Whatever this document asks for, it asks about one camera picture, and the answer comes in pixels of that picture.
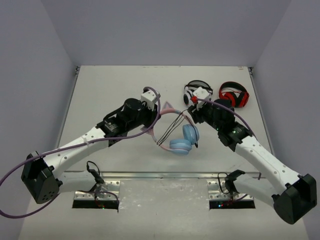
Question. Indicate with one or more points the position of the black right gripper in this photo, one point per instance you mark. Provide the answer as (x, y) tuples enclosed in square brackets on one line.
[(191, 109)]

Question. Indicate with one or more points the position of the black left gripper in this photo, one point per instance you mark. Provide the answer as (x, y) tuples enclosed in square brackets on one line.
[(152, 116)]

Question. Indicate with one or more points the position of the pink blue cat-ear headphones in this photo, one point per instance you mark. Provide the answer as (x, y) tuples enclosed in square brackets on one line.
[(182, 146)]

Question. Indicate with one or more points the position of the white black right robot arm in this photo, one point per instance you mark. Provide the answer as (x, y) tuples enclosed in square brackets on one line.
[(291, 194)]

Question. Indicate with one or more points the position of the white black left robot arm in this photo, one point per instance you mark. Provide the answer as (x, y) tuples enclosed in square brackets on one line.
[(45, 174)]

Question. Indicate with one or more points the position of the white black headphones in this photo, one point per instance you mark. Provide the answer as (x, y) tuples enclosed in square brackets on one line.
[(193, 85)]

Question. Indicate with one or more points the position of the red black headphones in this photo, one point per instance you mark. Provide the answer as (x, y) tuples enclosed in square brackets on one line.
[(235, 92)]

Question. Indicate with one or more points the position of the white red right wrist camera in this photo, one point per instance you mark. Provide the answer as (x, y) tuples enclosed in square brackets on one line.
[(198, 96)]

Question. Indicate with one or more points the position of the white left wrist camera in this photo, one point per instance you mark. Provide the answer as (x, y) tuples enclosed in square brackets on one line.
[(150, 98)]

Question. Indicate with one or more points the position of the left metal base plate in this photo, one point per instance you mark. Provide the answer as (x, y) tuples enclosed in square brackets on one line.
[(109, 191)]

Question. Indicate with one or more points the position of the metal base plate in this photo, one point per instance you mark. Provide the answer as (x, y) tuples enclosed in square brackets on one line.
[(109, 191), (218, 192)]

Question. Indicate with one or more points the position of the silver aluminium rail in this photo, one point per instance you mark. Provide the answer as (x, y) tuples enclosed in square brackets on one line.
[(157, 175)]

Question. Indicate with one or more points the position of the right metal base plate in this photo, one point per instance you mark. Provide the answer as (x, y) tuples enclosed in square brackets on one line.
[(218, 192)]

